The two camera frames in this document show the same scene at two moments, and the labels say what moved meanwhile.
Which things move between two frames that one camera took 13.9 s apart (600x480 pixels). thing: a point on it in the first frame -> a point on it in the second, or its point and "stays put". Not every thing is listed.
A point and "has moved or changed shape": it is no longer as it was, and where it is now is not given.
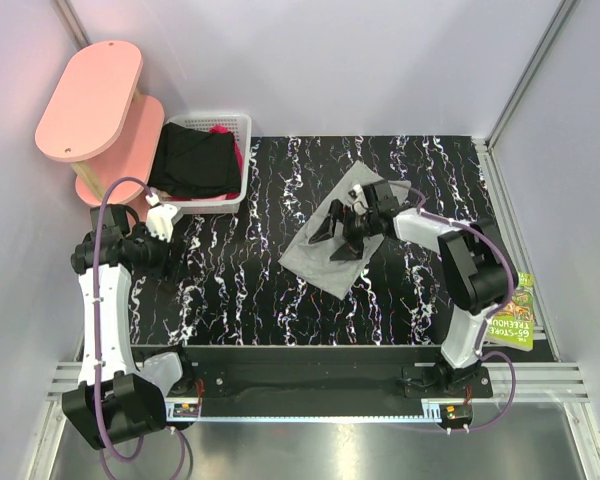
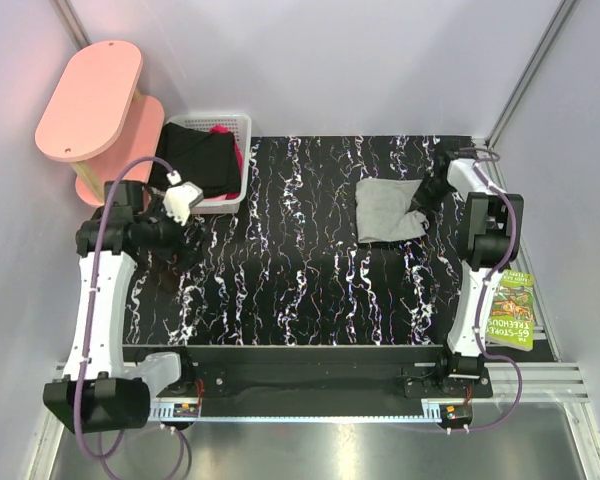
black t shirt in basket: x=192 y=163 stays put
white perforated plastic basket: x=241 y=125 stays put
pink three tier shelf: x=95 y=120 stays put
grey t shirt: x=312 y=261 has moved or changed shape
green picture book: x=514 y=324 stays put
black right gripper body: x=359 y=226 -> x=429 y=194
